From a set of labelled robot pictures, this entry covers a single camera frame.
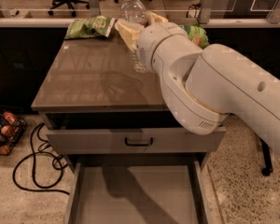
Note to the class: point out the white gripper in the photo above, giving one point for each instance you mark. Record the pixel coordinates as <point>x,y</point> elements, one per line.
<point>146,43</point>

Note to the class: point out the clear plastic water bottle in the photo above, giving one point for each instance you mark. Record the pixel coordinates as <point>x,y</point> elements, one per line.
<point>134,11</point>

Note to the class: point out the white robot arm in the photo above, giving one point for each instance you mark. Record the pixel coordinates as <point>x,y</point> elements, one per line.
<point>201,87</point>

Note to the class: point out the grey drawer cabinet counter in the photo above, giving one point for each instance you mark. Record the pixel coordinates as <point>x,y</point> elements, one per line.
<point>96,75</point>

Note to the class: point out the grey top drawer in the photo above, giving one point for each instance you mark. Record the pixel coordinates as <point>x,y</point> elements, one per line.
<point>104,133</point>

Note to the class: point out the grey open middle drawer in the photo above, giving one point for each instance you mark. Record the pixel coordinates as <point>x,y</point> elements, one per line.
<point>138,195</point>

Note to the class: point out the white paper bowl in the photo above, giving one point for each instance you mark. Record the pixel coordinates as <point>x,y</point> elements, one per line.
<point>117,24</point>

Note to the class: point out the green chip bag left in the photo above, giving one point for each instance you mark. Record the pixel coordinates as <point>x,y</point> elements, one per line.
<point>90,27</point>

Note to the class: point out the green snack bag right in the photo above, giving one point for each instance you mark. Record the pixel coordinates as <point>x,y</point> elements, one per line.
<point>197,35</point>

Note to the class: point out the black office chair left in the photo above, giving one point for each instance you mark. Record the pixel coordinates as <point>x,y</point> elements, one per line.
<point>69,3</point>

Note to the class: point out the black stand leg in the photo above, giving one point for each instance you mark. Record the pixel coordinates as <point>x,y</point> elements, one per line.
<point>268,168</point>

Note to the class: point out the black drawer handle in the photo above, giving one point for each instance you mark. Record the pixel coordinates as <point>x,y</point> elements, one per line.
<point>138,143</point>

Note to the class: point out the black wire basket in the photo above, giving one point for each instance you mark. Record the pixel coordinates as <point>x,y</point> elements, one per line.
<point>12,127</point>

